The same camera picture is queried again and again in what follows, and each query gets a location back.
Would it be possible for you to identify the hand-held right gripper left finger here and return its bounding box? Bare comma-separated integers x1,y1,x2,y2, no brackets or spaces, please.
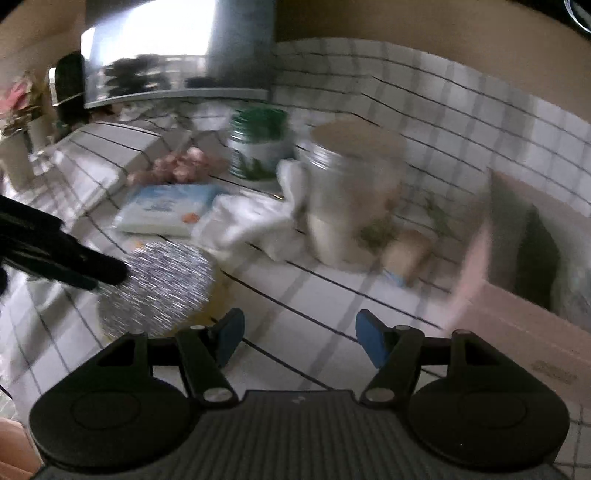
95,308,246,409

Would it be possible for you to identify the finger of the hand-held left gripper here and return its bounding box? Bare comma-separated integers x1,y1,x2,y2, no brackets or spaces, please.
4,232,129,292

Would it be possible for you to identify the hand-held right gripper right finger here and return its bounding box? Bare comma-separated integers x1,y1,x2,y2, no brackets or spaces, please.
355,309,507,405

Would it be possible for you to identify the silver glittery round pad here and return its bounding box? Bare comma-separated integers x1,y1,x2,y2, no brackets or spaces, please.
98,240,219,339

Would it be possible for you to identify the pink soft flower bunch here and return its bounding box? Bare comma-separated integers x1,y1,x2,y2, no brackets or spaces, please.
131,147,220,186

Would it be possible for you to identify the potted plant white pot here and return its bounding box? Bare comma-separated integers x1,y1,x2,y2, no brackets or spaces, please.
0,71,52,188

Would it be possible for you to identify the small beige packet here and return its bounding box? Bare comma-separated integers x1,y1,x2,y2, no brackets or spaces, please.
381,230,434,288

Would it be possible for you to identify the white wet wipes packet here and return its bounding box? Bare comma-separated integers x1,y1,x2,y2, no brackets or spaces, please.
112,184,219,237

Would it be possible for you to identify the white cloth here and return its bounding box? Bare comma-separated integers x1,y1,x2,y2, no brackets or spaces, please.
191,158,309,261

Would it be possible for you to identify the black appliance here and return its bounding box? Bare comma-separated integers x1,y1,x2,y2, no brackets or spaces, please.
47,52,89,127

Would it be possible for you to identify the pink cardboard box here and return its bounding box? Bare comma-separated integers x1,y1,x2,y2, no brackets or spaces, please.
445,170,591,409

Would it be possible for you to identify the large jar beige lid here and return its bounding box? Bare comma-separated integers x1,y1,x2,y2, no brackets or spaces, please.
297,116,409,269

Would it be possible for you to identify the green lid can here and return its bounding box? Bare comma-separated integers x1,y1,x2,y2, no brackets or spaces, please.
227,107,295,182

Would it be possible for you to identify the steel range hood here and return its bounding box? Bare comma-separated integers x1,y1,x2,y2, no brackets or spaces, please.
80,0,279,110

